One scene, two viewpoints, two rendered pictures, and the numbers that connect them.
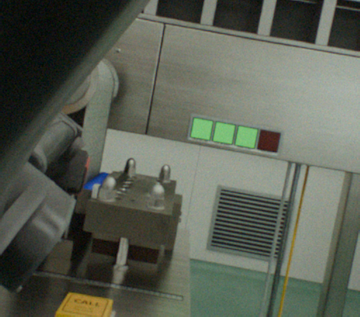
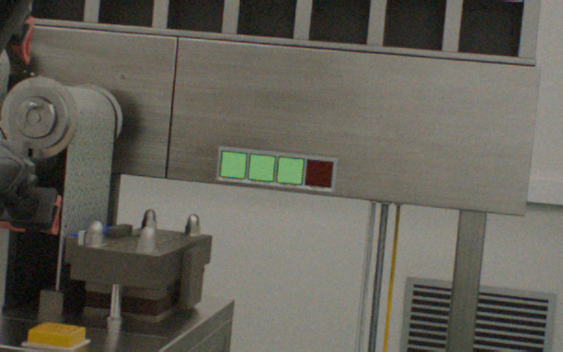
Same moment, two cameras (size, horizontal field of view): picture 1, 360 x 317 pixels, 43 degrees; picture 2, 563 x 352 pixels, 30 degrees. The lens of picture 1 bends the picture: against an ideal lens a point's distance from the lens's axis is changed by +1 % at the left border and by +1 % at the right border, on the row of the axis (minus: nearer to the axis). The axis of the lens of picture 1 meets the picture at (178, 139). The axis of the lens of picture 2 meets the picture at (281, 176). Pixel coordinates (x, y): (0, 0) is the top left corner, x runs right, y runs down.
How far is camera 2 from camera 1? 1.05 m
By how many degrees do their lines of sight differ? 9
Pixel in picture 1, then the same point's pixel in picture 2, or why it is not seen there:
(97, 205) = (82, 250)
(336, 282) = not seen: outside the picture
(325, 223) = not seen: outside the picture
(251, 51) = (287, 61)
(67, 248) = (57, 301)
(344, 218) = (455, 275)
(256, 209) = (483, 317)
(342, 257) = (458, 330)
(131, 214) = (117, 258)
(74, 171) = (44, 209)
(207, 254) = not seen: outside the picture
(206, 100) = (236, 128)
